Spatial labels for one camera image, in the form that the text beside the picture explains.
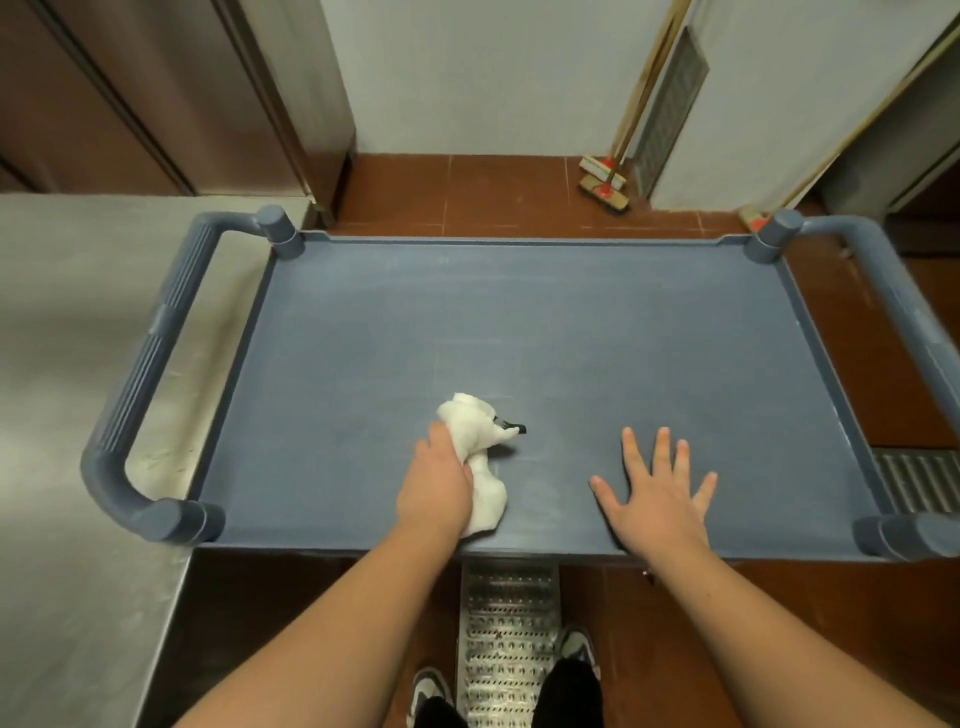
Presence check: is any person's right hand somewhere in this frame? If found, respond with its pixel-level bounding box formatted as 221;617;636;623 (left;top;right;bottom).
588;426;719;561

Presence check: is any wooden-handled broom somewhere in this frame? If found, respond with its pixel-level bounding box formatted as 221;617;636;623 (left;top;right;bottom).
578;0;693;214
738;13;960;235

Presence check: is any person's black trouser leg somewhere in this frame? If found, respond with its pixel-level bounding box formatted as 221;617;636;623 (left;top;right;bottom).
414;695;471;728
540;657;606;728

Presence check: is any person's left hand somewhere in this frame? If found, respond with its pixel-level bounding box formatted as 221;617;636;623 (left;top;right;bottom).
394;421;476;538

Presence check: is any person's left black trouser leg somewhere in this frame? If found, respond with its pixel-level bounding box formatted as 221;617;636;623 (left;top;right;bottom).
414;695;471;728

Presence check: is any person's left forearm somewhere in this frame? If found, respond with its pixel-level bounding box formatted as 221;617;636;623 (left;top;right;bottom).
174;517;470;728

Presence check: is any stainless steel cabinet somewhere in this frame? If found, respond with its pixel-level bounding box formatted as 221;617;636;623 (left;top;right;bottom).
0;0;358;228

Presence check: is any white cloth with black tag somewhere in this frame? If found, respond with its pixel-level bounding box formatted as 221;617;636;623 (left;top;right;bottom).
436;391;528;540

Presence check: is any perforated metal floor drain grate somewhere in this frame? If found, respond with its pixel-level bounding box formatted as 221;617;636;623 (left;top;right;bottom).
456;558;563;728

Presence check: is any person's right forearm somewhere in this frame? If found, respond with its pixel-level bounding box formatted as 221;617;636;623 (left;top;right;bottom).
626;541;952;728

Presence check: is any stainless steel counter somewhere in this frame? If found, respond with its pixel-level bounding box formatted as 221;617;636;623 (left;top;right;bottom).
0;193;315;728

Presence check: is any person's left black-white shoe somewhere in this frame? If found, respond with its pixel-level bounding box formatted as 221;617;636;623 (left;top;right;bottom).
406;666;458;728

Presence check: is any person's black-white shoe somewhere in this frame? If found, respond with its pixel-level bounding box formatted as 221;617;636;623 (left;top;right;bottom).
406;666;458;728
552;624;602;681

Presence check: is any blue-grey plastic utility cart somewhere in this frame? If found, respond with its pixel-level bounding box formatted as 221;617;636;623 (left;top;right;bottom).
80;206;960;564

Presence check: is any metal wall vent grille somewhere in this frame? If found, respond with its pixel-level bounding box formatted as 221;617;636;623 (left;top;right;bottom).
628;25;711;198

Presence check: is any slotted metal floor grate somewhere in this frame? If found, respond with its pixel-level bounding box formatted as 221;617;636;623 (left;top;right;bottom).
871;447;960;517

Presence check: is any person's right black trouser leg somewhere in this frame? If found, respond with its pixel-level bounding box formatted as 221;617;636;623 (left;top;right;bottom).
540;657;606;728

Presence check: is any person's right black-white shoe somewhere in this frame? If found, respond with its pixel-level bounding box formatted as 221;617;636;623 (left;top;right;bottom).
552;624;602;681

